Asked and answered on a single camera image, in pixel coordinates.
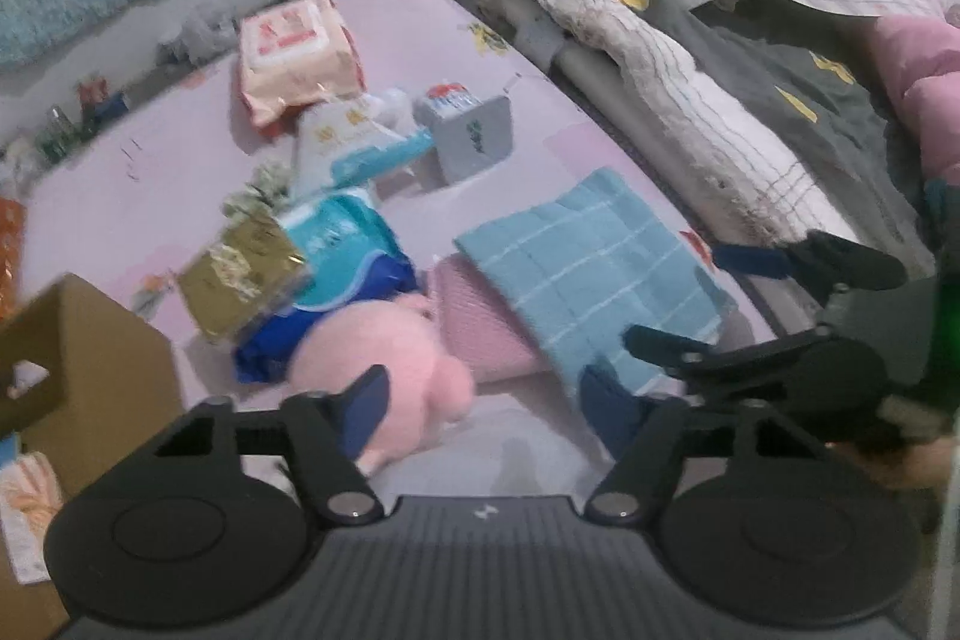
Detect grey duvet with yellow print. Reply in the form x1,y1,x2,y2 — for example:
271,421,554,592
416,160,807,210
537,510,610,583
517,0,960,285

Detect pink towel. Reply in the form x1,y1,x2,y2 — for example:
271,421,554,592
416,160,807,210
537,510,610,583
426,256,547,387

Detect white teal tissue packet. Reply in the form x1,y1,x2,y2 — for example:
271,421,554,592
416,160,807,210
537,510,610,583
289,98,437,202

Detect white fluffy plaid blanket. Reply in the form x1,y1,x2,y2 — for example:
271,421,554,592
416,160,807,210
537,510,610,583
497,0,862,250

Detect green bottles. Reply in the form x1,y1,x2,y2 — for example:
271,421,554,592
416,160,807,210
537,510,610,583
37,106,82,161

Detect person's right hand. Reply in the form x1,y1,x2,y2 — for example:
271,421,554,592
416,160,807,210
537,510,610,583
859,436,950,492

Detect pink plush toy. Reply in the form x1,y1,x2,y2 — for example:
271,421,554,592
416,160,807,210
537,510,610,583
289,299,475,472

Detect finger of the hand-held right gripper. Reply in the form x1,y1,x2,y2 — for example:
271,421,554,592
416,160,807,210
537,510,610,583
711,230,910,295
625,323,815,402

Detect white plastic bag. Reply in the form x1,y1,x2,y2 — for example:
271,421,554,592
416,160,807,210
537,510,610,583
159,1,237,65

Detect grey cube tissue pack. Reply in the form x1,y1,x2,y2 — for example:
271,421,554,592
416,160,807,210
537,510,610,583
414,81,515,185

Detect pink padded jacket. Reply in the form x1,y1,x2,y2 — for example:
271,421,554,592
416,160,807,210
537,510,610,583
862,6,960,185

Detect gold foil packet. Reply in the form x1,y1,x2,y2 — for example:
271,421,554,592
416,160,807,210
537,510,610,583
175,218,310,345

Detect brown cardboard box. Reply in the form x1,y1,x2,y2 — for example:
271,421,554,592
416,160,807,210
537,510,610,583
0,271,185,640

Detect white printed packet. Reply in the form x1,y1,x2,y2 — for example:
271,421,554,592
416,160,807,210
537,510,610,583
0,451,65,585

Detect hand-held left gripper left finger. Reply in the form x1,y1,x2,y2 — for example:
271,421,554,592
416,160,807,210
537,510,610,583
154,366,391,527

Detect blue striped towel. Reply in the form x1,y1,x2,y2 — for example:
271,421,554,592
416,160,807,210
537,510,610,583
454,166,740,402

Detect red printed bag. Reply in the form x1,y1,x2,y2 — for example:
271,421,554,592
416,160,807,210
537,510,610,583
0,196,27,315

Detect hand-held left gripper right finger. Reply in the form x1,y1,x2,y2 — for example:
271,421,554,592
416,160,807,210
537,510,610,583
579,362,826,525

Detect blue wet wipes pack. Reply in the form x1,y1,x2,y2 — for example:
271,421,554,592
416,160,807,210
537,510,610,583
234,194,419,386

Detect pink wet wipes pack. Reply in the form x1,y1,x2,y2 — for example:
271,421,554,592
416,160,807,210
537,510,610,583
238,0,362,130

